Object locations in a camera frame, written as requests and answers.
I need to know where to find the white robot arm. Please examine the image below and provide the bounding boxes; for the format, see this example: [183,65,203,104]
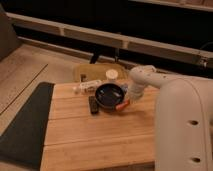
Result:
[129,65,213,171]

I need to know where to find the dark blue bowl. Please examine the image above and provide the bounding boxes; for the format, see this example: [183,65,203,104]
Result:
[95,83,125,110]

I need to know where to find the dark grey floor mat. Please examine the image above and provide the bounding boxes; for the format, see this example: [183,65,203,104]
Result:
[0,82,54,169]

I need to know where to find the black remote control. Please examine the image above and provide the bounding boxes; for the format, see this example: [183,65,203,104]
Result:
[88,96,99,114]

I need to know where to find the orange pepper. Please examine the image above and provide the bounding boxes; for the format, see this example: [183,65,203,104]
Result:
[115,99,130,111]

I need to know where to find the white ceramic cup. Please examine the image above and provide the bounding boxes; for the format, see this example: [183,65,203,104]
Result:
[106,69,118,82]

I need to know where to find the blue sponge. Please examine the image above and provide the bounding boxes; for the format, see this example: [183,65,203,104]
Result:
[121,84,128,92]

